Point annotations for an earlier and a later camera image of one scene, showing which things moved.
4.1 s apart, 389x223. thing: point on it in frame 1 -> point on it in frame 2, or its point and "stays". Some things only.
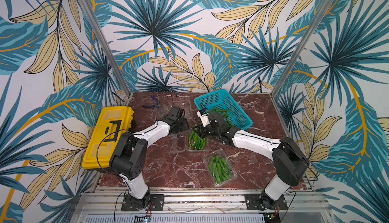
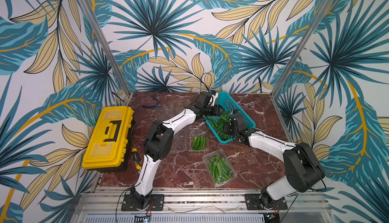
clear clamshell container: [188, 142] stays
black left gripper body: [183, 125] -> [212, 110]
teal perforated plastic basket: [236, 117] stays
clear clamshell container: [221, 169] stays
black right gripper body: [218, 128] -> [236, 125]
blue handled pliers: [155, 106] stays
